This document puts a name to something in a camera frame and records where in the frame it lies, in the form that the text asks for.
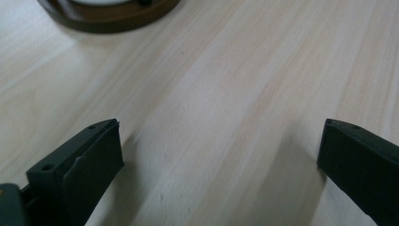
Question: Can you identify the brown round wooden holder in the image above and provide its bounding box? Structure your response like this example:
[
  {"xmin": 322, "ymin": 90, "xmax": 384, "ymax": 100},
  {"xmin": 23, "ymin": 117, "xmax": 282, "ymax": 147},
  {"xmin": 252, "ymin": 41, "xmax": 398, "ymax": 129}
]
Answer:
[{"xmin": 37, "ymin": 0, "xmax": 182, "ymax": 34}]

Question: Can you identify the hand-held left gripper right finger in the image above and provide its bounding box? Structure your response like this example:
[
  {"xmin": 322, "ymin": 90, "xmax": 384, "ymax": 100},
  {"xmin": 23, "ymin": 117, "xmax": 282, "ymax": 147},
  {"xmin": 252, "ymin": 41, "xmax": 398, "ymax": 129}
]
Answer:
[{"xmin": 316, "ymin": 118, "xmax": 399, "ymax": 226}]

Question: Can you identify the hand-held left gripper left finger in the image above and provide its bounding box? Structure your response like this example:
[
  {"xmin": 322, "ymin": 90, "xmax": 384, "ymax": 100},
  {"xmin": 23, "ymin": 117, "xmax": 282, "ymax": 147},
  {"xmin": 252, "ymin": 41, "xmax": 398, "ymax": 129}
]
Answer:
[{"xmin": 20, "ymin": 118, "xmax": 125, "ymax": 226}]

